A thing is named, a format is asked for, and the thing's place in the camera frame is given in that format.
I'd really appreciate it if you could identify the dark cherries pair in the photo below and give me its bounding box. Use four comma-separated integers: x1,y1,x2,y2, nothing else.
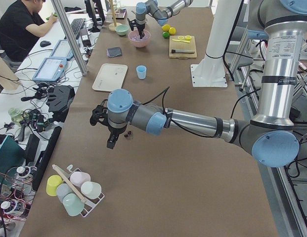
124,131,133,139

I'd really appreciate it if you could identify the steel muddler black tip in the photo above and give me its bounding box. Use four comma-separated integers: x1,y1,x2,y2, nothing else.
171,49,195,54

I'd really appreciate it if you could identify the black keyboard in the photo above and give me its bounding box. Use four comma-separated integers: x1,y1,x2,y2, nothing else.
70,18,85,39

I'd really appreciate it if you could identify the yellow cup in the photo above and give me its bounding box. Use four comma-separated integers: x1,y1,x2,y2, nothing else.
46,175,63,197

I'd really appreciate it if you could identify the grey folded cloth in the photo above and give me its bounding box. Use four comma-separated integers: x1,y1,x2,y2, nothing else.
106,47,122,58

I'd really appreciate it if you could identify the white cup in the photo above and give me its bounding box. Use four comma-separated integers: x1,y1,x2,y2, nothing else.
81,181,102,199

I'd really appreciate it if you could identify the black computer mouse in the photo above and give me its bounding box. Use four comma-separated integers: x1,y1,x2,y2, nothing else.
40,40,51,47

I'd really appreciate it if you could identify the black box with label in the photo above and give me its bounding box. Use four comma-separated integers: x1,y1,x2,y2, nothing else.
80,28,91,47

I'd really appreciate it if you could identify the cream rabbit tray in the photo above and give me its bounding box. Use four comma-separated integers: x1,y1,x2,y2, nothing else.
92,63,128,92

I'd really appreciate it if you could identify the pink cup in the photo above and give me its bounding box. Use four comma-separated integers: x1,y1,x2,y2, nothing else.
70,171,91,188

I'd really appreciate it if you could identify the light blue plastic cup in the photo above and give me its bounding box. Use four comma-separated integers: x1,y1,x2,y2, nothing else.
136,65,147,79

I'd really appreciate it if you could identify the pink bowl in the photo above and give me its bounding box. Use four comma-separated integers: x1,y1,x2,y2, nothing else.
128,30,151,48

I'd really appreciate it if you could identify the mint green cup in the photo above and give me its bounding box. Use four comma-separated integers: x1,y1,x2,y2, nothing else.
62,193,85,216

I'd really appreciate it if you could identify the whole yellow lemon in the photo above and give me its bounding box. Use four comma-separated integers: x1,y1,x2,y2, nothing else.
161,24,171,32
168,27,176,36

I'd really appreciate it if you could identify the green bowl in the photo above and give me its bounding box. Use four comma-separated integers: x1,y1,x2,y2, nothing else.
115,24,129,36

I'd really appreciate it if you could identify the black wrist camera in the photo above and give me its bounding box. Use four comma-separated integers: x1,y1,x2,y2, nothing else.
127,18,137,31
89,99,109,127

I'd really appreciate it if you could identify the dark tray at table end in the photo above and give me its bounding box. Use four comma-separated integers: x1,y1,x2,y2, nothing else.
115,9,127,20

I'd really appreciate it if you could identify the teach pendant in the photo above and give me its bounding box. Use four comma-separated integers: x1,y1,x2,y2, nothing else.
32,57,67,82
50,39,74,60

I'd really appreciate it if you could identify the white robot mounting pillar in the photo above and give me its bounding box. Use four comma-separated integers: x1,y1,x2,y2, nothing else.
191,0,243,87

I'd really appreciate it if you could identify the pile of ice cubes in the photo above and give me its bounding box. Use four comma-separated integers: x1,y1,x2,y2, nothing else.
130,32,150,42

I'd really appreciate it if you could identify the aluminium frame post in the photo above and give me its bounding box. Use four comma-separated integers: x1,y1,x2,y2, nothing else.
51,0,88,76

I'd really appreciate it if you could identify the near teach pendant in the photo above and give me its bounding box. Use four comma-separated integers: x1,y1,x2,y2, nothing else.
32,57,67,82

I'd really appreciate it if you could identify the white wire cup rack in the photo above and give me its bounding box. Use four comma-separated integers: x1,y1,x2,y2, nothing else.
68,173,105,217

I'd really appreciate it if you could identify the green lime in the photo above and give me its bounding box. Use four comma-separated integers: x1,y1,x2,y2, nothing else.
162,32,170,39

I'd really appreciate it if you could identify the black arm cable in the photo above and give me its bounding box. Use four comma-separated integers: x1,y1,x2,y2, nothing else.
140,86,224,138

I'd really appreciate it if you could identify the wooden mug tree stand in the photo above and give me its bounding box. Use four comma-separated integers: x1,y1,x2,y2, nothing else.
108,0,121,32

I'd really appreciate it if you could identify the wooden rack handle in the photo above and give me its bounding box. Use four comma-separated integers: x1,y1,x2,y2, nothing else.
52,164,87,203

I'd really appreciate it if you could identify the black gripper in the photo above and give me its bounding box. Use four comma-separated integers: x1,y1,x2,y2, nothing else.
106,125,127,149
135,20,145,39

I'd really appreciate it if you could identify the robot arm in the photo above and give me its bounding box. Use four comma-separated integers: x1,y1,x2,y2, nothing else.
104,0,307,167
129,0,193,39

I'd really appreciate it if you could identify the far teach pendant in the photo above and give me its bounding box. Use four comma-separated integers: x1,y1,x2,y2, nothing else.
50,39,74,60

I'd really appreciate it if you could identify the wooden cutting board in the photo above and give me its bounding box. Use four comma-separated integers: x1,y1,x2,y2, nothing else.
169,36,197,59

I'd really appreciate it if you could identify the grey cup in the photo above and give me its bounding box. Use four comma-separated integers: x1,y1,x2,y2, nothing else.
56,183,72,203

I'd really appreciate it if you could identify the yellow plastic knife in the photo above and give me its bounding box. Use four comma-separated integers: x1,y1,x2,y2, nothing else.
172,39,191,43

